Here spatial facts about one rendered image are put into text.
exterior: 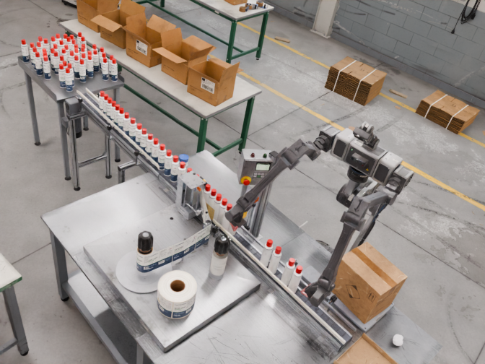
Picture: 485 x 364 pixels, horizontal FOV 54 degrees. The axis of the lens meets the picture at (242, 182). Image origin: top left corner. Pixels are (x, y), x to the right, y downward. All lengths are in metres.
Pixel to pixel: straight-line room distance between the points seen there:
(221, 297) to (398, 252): 2.34
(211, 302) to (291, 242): 0.75
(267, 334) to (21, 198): 2.68
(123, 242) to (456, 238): 3.34
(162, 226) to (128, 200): 0.35
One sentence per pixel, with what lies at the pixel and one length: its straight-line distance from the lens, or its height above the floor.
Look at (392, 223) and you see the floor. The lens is 4.88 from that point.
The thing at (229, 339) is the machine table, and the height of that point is 0.83.
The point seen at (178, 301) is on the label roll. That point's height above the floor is 1.02.
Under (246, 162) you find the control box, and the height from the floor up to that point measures 1.46.
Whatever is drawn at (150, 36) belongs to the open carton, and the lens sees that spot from 5.11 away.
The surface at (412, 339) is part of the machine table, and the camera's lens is 2.94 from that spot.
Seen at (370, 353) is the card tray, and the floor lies 0.83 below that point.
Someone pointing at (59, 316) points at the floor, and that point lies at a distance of 3.67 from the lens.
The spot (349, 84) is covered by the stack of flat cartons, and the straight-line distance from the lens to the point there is 6.65.
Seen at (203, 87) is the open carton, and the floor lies 0.91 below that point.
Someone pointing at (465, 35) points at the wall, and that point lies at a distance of 7.64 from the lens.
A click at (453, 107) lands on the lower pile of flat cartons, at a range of 6.99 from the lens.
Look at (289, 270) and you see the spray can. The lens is 2.68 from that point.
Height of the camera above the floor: 3.02
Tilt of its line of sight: 40 degrees down
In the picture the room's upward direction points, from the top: 12 degrees clockwise
